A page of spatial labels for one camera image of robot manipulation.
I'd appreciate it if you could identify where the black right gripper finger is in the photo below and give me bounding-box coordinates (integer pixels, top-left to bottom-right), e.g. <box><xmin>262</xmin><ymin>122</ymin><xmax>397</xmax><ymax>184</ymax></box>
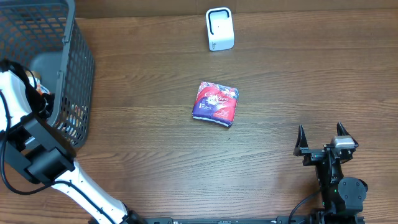
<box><xmin>293</xmin><ymin>125</ymin><xmax>309</xmax><ymax>156</ymax></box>
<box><xmin>336</xmin><ymin>122</ymin><xmax>359</xmax><ymax>147</ymax></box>

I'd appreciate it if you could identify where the white tube with gold cap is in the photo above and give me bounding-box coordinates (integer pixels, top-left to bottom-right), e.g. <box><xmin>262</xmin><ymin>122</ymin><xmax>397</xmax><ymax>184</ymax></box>
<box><xmin>25</xmin><ymin>70</ymin><xmax>51</xmax><ymax>95</ymax></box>

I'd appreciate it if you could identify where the gold blue wipes packet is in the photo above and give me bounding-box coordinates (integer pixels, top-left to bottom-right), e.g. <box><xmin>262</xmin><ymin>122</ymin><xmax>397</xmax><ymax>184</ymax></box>
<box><xmin>55</xmin><ymin>104</ymin><xmax>87</xmax><ymax>144</ymax></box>

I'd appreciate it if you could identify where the red purple pad package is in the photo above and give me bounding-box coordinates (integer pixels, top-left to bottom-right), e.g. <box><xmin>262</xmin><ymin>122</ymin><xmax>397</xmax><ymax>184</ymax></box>
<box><xmin>192</xmin><ymin>82</ymin><xmax>239</xmax><ymax>128</ymax></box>

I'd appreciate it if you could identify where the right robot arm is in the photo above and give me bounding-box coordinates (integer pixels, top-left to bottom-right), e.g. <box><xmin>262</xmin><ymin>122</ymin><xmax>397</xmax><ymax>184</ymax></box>
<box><xmin>287</xmin><ymin>122</ymin><xmax>368</xmax><ymax>224</ymax></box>

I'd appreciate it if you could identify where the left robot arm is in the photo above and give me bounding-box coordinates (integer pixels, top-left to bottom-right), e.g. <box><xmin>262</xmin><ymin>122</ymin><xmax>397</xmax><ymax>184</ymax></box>
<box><xmin>1</xmin><ymin>59</ymin><xmax>144</xmax><ymax>223</ymax></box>

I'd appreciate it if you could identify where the white barcode scanner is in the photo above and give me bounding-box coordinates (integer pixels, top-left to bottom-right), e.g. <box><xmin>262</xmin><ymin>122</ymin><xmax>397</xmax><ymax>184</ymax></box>
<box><xmin>205</xmin><ymin>7</ymin><xmax>234</xmax><ymax>52</ymax></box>

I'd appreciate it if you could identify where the grey plastic shopping basket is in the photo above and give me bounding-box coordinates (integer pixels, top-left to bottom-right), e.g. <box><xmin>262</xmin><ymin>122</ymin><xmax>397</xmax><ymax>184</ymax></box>
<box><xmin>1</xmin><ymin>0</ymin><xmax>95</xmax><ymax>148</ymax></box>

